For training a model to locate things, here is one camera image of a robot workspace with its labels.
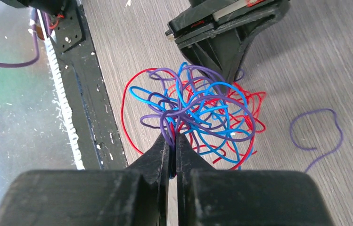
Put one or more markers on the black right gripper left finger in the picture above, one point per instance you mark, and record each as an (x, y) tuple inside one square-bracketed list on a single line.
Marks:
[(134, 196)]

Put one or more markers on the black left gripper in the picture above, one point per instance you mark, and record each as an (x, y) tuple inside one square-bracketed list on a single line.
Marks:
[(216, 34)]

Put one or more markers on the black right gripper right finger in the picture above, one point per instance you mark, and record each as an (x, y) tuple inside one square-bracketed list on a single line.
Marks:
[(213, 197)]

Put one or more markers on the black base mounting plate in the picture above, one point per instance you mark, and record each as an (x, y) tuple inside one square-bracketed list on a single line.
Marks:
[(93, 117)]

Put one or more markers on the perforated metal rail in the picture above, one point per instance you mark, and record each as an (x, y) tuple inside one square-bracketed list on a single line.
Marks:
[(65, 109)]

